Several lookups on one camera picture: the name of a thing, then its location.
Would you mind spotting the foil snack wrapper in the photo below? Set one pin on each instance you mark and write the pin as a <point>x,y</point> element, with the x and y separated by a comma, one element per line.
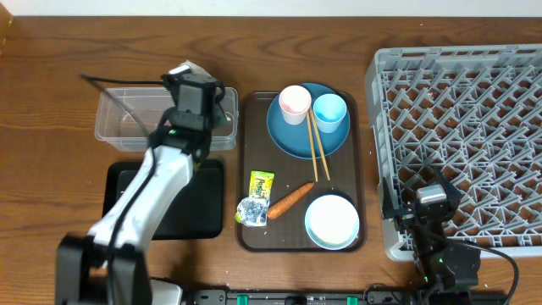
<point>252,211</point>

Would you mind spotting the light blue cup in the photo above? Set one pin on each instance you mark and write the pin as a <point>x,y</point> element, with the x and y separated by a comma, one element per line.
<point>329,111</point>

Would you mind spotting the clear plastic bin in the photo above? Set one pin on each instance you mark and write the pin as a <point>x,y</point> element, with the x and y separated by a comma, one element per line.
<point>115,126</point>

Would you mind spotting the dark blue plate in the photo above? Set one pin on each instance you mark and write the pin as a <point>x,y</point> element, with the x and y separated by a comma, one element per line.
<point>294,139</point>

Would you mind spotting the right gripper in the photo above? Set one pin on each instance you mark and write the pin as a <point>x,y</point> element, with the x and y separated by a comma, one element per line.
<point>453,195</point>

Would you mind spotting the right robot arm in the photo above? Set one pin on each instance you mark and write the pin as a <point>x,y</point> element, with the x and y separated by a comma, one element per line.
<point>448,269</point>

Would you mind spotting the wooden chopstick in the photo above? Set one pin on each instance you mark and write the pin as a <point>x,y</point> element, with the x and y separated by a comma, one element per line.
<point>314,161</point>
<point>320,145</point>

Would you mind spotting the brown serving tray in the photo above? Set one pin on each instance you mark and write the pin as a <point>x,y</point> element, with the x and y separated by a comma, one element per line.
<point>258,152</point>

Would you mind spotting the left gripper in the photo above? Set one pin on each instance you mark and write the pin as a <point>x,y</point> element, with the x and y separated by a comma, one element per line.
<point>220,116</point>

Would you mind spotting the grey dishwasher rack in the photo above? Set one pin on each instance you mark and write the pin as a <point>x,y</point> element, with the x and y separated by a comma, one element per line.
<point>474,113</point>

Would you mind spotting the orange carrot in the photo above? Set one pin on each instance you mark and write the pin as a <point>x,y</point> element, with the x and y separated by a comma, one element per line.
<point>287,202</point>

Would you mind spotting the black plastic tray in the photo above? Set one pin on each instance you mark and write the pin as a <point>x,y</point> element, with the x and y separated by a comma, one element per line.
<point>195,213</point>

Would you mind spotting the pink cup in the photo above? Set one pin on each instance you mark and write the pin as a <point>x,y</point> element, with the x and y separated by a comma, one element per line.
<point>294,102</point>

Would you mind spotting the light blue bowl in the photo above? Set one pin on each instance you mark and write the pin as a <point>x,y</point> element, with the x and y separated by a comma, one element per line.
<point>332,222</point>

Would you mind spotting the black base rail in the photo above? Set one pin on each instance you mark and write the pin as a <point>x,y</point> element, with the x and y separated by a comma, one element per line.
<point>374,295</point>

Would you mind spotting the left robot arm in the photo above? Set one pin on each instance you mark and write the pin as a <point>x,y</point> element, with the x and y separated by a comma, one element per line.
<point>108,265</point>

